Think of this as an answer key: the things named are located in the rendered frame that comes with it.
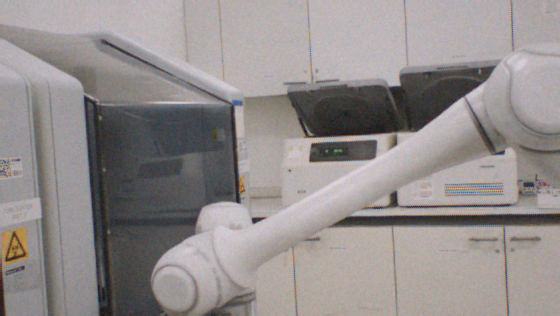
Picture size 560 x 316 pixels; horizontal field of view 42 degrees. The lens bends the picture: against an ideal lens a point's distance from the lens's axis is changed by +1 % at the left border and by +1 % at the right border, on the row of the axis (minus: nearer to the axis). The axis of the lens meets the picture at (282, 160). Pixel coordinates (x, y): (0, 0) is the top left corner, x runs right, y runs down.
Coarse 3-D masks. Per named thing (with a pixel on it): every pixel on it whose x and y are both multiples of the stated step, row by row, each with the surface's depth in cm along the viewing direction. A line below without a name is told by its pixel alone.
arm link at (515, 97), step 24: (528, 48) 89; (552, 48) 86; (504, 72) 88; (528, 72) 84; (552, 72) 83; (504, 96) 86; (528, 96) 84; (552, 96) 83; (504, 120) 88; (528, 120) 84; (552, 120) 83; (528, 144) 87; (552, 144) 85; (552, 168) 89
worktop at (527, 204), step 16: (256, 208) 382; (272, 208) 378; (368, 208) 354; (384, 208) 351; (400, 208) 347; (416, 208) 344; (432, 208) 340; (448, 208) 337; (464, 208) 334; (480, 208) 331; (496, 208) 328; (512, 208) 326; (528, 208) 324; (544, 208) 321
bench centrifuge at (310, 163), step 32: (288, 96) 378; (320, 96) 374; (352, 96) 369; (384, 96) 364; (320, 128) 405; (352, 128) 399; (384, 128) 393; (288, 160) 364; (320, 160) 357; (352, 160) 351; (288, 192) 363
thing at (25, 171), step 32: (0, 64) 109; (0, 96) 102; (0, 128) 102; (32, 128) 108; (0, 160) 102; (32, 160) 108; (0, 192) 101; (32, 192) 108; (32, 224) 107; (32, 256) 107; (32, 288) 107
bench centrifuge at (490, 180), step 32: (448, 64) 350; (480, 64) 344; (416, 96) 370; (448, 96) 366; (416, 128) 392; (480, 160) 332; (512, 160) 328; (416, 192) 342; (448, 192) 338; (480, 192) 333; (512, 192) 328
